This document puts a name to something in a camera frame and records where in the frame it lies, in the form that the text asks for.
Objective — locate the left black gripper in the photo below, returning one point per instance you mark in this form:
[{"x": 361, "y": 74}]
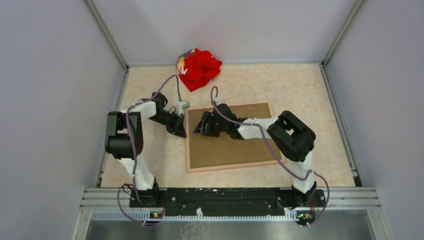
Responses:
[{"x": 177, "y": 128}]

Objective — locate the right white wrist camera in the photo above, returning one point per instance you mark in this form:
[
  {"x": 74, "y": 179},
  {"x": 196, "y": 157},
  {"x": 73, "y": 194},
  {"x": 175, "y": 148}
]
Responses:
[{"x": 216, "y": 102}]

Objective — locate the crumpled red cloth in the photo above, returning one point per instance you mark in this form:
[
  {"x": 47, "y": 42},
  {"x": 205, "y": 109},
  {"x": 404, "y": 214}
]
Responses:
[{"x": 196, "y": 68}]

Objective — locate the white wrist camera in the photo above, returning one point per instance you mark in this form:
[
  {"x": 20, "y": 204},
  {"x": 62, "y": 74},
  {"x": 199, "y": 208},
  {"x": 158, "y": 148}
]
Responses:
[
  {"x": 180, "y": 107},
  {"x": 216, "y": 102}
]

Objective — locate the pink wooden picture frame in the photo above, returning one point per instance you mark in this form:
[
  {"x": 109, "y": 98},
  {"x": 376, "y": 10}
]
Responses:
[{"x": 188, "y": 149}]

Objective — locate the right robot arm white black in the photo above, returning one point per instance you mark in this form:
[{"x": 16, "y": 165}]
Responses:
[{"x": 294, "y": 139}]

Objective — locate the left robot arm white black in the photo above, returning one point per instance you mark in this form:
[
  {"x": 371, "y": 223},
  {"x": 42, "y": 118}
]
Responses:
[{"x": 124, "y": 139}]

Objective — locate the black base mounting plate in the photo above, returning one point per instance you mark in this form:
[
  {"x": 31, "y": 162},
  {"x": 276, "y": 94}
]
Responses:
[{"x": 226, "y": 202}]

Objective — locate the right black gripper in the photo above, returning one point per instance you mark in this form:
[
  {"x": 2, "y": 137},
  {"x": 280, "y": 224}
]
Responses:
[{"x": 207, "y": 118}]

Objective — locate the aluminium front rail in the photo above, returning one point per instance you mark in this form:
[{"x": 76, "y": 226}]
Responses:
[{"x": 113, "y": 204}]

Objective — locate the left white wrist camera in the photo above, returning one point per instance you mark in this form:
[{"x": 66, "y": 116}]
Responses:
[{"x": 180, "y": 107}]

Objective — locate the brown cardboard backing board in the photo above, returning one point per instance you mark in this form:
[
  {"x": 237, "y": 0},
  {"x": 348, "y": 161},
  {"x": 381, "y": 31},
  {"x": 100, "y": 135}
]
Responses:
[{"x": 228, "y": 145}]

